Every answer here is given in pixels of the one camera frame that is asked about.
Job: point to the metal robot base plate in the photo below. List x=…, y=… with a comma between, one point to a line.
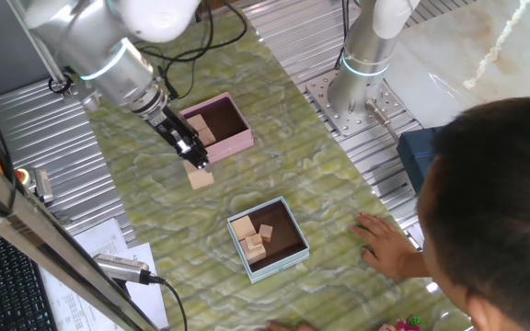
x=352, y=123

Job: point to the white paper with table print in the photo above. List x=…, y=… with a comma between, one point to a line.
x=76, y=303

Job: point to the red emergency stop button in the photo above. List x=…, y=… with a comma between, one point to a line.
x=22, y=176

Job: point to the white marble pattern sheet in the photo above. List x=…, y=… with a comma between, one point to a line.
x=453, y=55

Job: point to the small silver device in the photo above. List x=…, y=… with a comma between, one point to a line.
x=43, y=185

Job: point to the person right forearm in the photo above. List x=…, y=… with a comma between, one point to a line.
x=418, y=266

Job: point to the steel frame beam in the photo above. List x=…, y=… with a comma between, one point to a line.
x=39, y=230

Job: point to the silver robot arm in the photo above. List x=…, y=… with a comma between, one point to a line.
x=108, y=60

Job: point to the pink cardboard box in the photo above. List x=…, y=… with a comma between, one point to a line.
x=235, y=140

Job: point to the plain white paper sheet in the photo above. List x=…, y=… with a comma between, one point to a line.
x=147, y=299

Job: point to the silver depth camera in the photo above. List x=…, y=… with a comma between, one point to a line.
x=120, y=267

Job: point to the person head black hair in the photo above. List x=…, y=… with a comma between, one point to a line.
x=499, y=193

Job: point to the aluminium pole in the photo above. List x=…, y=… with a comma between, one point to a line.
x=15, y=7

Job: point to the small colourful toy figure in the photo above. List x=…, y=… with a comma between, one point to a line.
x=405, y=324

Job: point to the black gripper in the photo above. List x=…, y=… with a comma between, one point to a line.
x=168, y=126

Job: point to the light blue cardboard box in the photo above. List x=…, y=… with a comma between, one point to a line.
x=288, y=257

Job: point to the green marble pattern mat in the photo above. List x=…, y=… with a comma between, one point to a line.
x=164, y=207

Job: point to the black computer keyboard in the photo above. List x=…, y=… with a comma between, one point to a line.
x=12, y=285

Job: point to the light wooden block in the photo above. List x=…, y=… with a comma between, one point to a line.
x=197, y=122
x=207, y=137
x=200, y=179
x=256, y=255

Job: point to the navy gift box with bow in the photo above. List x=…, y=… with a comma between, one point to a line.
x=414, y=161

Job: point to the large wooden cube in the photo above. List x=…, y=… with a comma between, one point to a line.
x=243, y=227

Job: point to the small wooden cube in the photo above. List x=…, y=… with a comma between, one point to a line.
x=265, y=232
x=255, y=240

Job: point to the person right hand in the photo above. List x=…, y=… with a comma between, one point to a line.
x=384, y=246

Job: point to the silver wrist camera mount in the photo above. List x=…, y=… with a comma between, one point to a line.
x=90, y=100

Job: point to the person left hand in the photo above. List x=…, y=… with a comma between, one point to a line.
x=288, y=327

